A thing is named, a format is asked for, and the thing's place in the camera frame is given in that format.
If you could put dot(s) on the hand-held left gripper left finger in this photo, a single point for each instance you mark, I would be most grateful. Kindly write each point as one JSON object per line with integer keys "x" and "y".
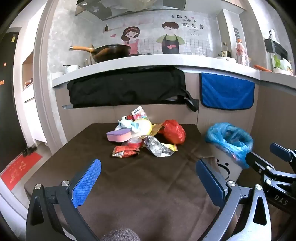
{"x": 87, "y": 180}

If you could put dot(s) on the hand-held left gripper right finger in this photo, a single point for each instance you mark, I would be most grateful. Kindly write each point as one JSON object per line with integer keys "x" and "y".
{"x": 208, "y": 183}

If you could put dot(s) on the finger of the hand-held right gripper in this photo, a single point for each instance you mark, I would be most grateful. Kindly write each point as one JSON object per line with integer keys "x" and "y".
{"x": 281, "y": 150}
{"x": 254, "y": 160}

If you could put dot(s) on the bin with blue bag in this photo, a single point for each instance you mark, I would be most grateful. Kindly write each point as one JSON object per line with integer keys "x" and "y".
{"x": 231, "y": 141}

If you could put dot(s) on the red snack packet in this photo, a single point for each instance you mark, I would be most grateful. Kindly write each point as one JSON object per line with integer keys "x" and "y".
{"x": 118, "y": 151}
{"x": 133, "y": 152}

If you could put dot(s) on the yellow wrapper piece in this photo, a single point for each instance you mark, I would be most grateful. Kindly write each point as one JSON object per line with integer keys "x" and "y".
{"x": 171, "y": 146}

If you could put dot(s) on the pink purple sponge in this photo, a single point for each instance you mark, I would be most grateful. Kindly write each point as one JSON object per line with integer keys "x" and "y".
{"x": 118, "y": 136}

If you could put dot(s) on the red plastic bag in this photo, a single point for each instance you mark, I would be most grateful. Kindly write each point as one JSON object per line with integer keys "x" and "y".
{"x": 174, "y": 133}

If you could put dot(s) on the silver foil wrapper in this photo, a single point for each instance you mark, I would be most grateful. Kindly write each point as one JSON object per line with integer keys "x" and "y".
{"x": 157, "y": 147}

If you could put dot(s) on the grey fuzzy cover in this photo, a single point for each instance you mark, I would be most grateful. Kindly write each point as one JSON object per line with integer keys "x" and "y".
{"x": 120, "y": 234}

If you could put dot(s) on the pair of dark slippers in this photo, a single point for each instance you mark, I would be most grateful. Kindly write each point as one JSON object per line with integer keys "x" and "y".
{"x": 29, "y": 150}

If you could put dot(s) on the crumpled light blue wrapper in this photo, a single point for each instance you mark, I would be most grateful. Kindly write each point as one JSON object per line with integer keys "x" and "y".
{"x": 126, "y": 124}

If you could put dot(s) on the red door mat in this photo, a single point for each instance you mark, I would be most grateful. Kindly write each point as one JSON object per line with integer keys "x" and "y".
{"x": 18, "y": 170}

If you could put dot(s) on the orange yellow snack packet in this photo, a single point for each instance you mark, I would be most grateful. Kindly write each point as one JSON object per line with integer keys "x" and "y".
{"x": 157, "y": 129}

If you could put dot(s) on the blue towel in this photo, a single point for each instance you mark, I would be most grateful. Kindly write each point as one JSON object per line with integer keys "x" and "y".
{"x": 226, "y": 91}

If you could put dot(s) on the orange carrot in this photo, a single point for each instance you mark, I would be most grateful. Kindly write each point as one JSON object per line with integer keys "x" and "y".
{"x": 262, "y": 68}

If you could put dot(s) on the small white tissue packet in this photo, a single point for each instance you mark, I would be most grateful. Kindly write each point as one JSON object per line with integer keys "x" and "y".
{"x": 137, "y": 110}

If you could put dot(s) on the green vegetables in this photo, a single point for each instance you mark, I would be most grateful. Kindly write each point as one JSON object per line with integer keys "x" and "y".
{"x": 281, "y": 63}

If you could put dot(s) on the black cloth bag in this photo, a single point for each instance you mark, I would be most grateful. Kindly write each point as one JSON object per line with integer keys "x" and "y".
{"x": 127, "y": 88}

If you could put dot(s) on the white shelf cabinet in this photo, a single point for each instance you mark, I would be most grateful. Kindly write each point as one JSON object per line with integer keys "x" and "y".
{"x": 30, "y": 92}

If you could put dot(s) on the pink wrapped bottles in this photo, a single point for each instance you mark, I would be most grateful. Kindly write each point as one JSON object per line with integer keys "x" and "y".
{"x": 241, "y": 52}

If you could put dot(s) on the black refrigerator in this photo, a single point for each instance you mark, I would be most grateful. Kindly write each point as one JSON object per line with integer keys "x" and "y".
{"x": 11, "y": 104}

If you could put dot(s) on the white pot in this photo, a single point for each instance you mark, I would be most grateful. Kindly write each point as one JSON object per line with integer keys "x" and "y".
{"x": 71, "y": 68}

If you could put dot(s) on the grey kitchen countertop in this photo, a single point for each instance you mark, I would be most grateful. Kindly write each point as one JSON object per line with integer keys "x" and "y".
{"x": 143, "y": 61}

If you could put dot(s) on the grey range hood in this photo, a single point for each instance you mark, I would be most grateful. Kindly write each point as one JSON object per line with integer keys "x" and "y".
{"x": 129, "y": 11}

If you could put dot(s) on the black wall rack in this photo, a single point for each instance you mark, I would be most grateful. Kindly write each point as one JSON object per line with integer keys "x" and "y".
{"x": 275, "y": 47}

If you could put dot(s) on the boy cartoon wall sticker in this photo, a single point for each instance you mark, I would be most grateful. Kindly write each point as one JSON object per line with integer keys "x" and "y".
{"x": 170, "y": 37}

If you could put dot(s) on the girl cartoon wall sticker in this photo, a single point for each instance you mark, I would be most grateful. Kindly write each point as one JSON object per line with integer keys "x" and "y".
{"x": 130, "y": 37}

